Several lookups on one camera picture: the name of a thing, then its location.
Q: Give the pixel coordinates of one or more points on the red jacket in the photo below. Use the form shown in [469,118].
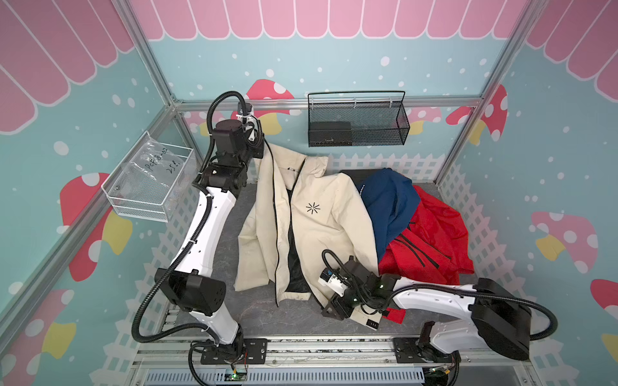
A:
[434,246]

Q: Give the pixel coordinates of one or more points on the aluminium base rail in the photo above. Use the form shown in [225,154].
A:
[357,360]

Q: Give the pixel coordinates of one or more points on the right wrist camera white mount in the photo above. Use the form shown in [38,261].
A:
[332,281]

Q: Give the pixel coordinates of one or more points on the black wire mesh basket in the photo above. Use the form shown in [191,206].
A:
[378,118]

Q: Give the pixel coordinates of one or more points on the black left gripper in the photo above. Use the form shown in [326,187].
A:
[258,143]

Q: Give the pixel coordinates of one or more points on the clear wire basket with bags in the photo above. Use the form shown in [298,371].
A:
[150,181]

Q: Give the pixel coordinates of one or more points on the navy blue jacket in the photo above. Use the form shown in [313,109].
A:
[391,201]

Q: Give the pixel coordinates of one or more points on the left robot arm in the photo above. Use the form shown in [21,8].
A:
[188,283]

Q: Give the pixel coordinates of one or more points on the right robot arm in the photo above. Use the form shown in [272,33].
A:
[482,316]

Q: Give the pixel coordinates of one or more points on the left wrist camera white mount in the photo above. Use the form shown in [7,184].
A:
[245,115]

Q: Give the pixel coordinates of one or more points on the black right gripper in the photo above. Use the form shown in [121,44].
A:
[335,305]

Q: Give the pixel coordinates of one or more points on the black box in basket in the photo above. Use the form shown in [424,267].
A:
[329,134]

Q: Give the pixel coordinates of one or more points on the black flat case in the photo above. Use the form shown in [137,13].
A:
[359,176]

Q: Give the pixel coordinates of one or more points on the cream beige jacket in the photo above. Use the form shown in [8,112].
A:
[299,211]

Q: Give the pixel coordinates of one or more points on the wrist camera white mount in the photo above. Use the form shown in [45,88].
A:
[245,115]
[332,281]

